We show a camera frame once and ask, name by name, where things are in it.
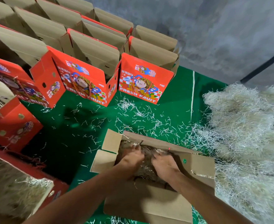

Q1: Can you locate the person's right hand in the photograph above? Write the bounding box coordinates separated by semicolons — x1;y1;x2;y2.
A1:
151;152;182;185

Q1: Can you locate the person's left hand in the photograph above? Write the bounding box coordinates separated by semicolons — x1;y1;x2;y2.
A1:
115;146;145;178

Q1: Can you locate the pile of shredded paper filler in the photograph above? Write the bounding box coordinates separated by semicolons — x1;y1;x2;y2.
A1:
184;82;274;224

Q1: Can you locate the group of red fruit boxes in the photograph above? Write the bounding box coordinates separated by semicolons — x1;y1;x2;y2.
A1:
0;0;181;109

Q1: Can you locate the person's left forearm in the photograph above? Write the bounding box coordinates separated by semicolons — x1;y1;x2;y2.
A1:
22;166;128;224

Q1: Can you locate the person's right forearm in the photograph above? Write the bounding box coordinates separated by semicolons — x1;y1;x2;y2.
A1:
170;172;254;224

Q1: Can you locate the white pole with black grip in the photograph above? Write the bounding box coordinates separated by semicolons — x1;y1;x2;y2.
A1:
240;51;274;84

